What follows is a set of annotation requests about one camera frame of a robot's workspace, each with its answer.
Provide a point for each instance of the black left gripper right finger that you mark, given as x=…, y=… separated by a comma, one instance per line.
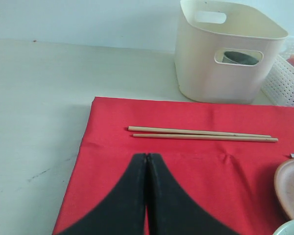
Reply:
x=170, y=210

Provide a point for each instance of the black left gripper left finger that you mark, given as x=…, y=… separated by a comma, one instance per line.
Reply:
x=122, y=211

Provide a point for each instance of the pale green ceramic bowl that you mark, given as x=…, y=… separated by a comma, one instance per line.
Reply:
x=285, y=229

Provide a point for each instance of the stainless steel cup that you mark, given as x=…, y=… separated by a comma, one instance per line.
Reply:
x=235, y=57

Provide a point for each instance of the red table cloth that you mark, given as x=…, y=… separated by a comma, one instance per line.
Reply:
x=231, y=180

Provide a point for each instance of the upper wooden chopstick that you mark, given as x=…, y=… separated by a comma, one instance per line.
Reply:
x=191, y=132

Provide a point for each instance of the brown wooden plate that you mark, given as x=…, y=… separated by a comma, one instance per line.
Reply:
x=284, y=187

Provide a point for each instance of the cream plastic tub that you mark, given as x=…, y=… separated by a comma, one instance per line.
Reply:
x=224, y=51

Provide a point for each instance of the white woven plastic basket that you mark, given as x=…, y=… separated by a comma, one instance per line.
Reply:
x=279, y=83

